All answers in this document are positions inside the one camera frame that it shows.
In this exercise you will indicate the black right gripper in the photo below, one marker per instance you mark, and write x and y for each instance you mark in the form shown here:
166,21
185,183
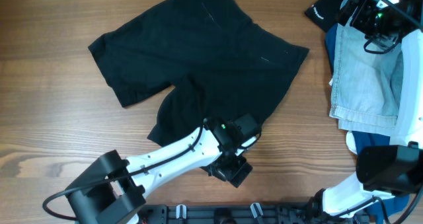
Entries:
365,6

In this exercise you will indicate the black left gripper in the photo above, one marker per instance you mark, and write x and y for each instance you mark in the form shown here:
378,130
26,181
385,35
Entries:
234,168

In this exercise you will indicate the black shorts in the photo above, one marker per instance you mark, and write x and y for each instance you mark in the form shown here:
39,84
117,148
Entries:
215,60

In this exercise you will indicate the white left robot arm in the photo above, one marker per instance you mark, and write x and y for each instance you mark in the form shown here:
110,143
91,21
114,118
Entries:
113,190

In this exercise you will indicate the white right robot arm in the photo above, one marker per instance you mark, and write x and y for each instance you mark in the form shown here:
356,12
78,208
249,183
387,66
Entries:
375,52

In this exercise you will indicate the light blue denim jeans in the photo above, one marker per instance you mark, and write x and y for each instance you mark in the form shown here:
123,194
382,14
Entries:
366,88

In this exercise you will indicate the blue garment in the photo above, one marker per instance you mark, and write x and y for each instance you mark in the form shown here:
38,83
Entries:
363,139

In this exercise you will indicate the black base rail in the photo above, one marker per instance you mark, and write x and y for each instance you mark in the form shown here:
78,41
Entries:
239,214

